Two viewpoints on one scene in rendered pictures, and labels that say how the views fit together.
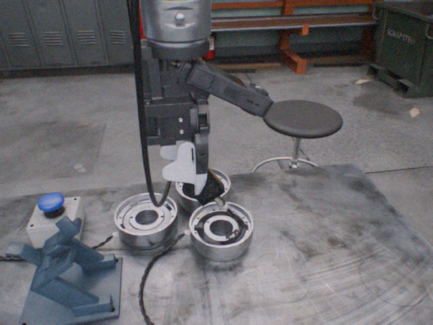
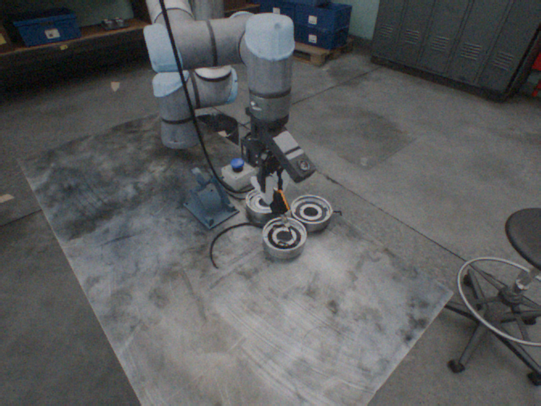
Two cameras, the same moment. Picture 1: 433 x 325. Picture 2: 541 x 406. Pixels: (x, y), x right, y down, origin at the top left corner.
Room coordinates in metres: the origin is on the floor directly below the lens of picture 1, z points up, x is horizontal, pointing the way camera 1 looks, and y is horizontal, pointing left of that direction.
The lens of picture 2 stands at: (0.10, -0.41, 1.40)
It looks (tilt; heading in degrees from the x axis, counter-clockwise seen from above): 43 degrees down; 58
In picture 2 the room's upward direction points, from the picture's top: straight up
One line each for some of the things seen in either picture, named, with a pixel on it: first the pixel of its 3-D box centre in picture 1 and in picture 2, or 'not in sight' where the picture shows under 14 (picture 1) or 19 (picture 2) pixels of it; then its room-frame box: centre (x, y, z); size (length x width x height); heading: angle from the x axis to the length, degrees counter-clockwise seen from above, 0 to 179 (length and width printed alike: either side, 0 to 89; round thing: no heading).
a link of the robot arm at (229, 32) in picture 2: not in sight; (241, 40); (0.39, 0.14, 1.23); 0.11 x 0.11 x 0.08; 79
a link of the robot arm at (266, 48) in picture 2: not in sight; (269, 55); (0.39, 0.05, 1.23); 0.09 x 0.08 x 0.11; 79
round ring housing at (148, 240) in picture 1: (147, 221); (266, 204); (0.42, 0.12, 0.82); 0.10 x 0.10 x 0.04
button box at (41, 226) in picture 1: (54, 221); (237, 173); (0.41, 0.28, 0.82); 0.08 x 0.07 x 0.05; 99
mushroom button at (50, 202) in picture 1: (53, 209); (237, 167); (0.42, 0.27, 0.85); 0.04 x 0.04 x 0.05
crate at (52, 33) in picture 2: not in sight; (46, 26); (0.06, 3.71, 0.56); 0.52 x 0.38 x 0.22; 6
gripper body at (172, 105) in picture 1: (174, 91); (267, 138); (0.38, 0.05, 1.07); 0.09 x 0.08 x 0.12; 101
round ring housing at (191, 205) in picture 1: (203, 191); (310, 213); (0.50, 0.02, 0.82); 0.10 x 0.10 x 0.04
